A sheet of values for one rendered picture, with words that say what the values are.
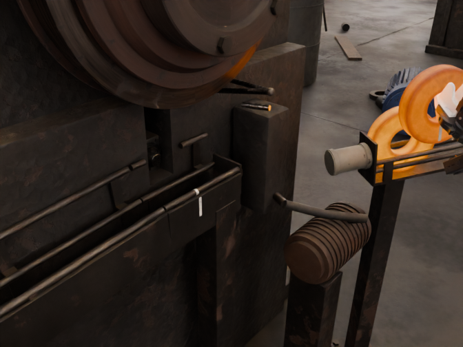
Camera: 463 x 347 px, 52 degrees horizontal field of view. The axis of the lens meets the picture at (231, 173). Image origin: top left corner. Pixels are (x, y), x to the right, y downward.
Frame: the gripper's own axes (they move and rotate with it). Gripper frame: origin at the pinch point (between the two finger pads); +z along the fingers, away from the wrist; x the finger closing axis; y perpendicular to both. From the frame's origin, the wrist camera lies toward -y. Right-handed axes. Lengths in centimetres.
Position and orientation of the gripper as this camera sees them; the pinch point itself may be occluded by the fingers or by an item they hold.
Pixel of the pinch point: (440, 96)
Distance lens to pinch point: 102.4
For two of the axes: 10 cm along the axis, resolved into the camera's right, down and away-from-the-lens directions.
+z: -2.3, -7.0, 6.8
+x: -9.7, 1.2, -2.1
